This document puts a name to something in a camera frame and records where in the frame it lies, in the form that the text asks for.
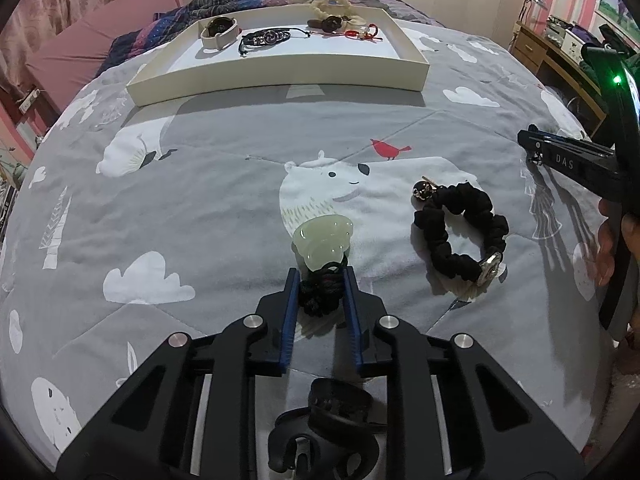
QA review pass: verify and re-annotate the black scrunchie with buckle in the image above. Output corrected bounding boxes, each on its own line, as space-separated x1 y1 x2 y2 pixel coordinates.
412 178 509 288

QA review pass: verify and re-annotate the pale jade pendant black cord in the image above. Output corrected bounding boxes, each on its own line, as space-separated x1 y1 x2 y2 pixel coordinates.
292 212 356 319

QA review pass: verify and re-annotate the red cord bead charm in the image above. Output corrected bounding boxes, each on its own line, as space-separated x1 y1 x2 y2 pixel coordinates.
344 23 383 42

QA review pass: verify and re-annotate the brown amber teardrop pendant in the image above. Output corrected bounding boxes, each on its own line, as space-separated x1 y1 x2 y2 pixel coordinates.
307 15 344 35

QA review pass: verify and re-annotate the cream fabric scrunchie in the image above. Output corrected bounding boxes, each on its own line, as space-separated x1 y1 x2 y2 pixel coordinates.
311 0 366 29

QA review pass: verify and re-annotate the black braided cord bracelet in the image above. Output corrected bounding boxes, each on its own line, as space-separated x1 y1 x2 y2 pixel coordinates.
237 27 312 58

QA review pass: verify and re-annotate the beige band wristwatch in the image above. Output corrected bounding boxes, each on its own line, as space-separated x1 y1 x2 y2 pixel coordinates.
200 16 241 51

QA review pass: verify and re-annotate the person's right hand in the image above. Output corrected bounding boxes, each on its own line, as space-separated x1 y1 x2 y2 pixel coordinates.
596 200 640 286

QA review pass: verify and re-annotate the wooden desk with drawers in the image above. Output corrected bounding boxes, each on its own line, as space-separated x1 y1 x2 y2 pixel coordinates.
509 22 606 138

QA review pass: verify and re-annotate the silver desk lamp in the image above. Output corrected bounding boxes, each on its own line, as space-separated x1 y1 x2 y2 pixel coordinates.
518 0 548 24

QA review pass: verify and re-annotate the grey polar bear blanket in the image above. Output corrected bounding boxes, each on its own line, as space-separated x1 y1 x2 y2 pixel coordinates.
1 24 611 466

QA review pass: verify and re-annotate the white shallow tray box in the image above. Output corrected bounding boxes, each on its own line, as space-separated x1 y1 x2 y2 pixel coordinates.
127 4 430 106

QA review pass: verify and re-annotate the pink patterned curtain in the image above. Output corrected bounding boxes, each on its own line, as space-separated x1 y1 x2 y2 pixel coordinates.
1 0 113 73

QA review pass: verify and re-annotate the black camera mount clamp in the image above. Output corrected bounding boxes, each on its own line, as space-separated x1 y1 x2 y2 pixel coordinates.
268 378 386 479

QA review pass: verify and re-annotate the wall power strip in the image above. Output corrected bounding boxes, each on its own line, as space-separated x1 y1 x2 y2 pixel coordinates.
17 88 41 115

